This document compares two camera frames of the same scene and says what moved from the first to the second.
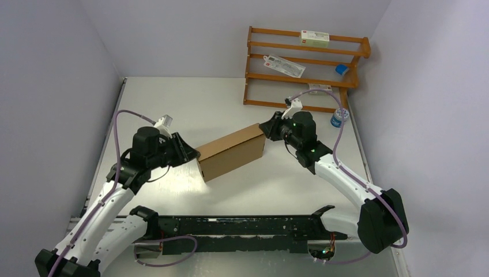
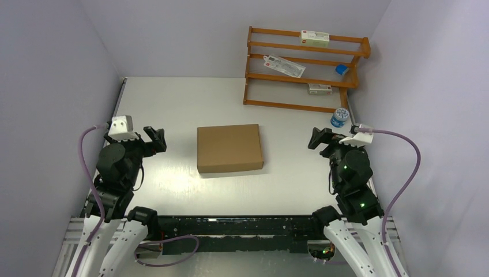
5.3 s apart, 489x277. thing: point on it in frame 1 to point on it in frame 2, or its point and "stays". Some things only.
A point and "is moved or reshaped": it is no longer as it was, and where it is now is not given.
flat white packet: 293,70 stays
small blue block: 341,69 stays
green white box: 314,38 stays
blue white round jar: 336,119 stays
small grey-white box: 312,86 stays
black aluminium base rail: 239,234 stays
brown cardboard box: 230,152 is moved or reshaped
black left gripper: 183,152 to 157,136
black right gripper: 270,128 to 326,135
